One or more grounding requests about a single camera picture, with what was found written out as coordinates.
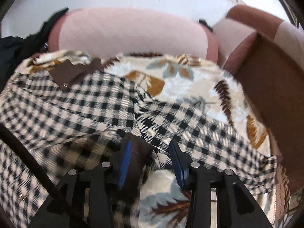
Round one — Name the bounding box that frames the black clothing pile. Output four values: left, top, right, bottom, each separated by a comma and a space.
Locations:
1, 8, 69, 89

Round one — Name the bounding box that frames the black beige checkered garment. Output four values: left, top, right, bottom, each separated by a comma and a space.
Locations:
1, 56, 278, 227

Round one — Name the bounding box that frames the leaf pattern plush blanket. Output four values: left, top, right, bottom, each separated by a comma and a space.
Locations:
22, 49, 277, 228

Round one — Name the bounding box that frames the large pink bolster pillow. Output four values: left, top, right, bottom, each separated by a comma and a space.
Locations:
48, 7, 219, 62

